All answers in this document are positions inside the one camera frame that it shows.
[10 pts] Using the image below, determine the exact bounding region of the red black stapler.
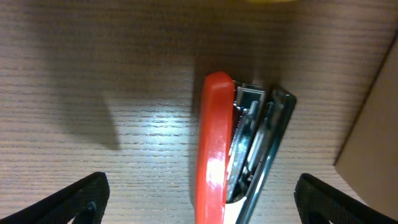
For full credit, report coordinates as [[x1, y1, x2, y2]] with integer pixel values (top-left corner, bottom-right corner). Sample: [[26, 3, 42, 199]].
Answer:
[[194, 72, 297, 223]]

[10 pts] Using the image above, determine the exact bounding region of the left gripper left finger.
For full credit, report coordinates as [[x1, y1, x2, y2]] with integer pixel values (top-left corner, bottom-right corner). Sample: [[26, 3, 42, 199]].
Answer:
[[1, 172, 110, 224]]

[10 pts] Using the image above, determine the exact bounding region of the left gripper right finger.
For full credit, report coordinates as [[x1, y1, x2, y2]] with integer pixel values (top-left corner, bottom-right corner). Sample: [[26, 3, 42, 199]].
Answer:
[[294, 173, 397, 224]]

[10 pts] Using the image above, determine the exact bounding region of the brown cardboard box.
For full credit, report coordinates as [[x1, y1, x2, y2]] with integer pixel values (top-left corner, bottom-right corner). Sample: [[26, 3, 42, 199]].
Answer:
[[335, 38, 397, 218]]

